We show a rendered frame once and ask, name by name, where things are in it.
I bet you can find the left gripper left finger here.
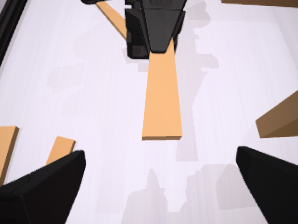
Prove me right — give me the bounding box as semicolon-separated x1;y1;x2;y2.
0;150;86;224

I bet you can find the tan wooden wedge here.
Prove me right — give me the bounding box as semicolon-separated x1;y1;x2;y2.
95;1;126;41
0;126;20;186
142;37;182;141

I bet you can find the tan wooden board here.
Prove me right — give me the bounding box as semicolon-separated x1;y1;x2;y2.
221;0;298;8
255;90;298;138

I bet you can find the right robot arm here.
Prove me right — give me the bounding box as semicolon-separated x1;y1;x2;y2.
81;0;133;5

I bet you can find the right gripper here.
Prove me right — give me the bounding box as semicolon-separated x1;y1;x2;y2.
124;0;187;60

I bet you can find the small tan wooden block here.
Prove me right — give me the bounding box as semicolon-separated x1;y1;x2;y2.
46;136;76;164

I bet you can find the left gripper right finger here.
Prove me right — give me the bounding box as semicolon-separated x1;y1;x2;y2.
236;146;298;224

